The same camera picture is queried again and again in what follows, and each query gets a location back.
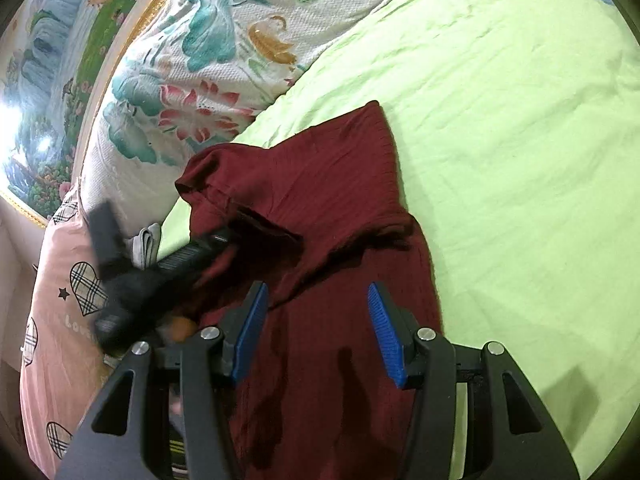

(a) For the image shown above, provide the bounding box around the person's left hand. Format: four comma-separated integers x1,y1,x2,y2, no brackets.
160,316,197,345

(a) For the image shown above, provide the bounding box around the white floral quilt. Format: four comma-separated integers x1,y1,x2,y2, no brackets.
80,0,461,241

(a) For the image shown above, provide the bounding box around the maroon ribbed sweater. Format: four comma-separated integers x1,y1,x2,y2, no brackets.
175,100,446,480

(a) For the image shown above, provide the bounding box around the light green bed sheet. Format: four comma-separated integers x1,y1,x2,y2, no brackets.
155,0,640,480

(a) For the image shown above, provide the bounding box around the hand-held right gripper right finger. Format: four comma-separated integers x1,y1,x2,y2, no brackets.
367,281,581,480

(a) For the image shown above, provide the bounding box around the grey folded cloth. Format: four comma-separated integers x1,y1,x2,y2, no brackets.
131,222,163,268

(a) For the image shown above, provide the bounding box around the gold-framed landscape painting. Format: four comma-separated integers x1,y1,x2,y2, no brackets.
0,0,196,226

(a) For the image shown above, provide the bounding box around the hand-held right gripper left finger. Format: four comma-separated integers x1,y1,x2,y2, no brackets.
55,281,271,480

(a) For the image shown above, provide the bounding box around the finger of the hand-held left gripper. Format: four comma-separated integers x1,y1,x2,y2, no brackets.
156,227,236,281

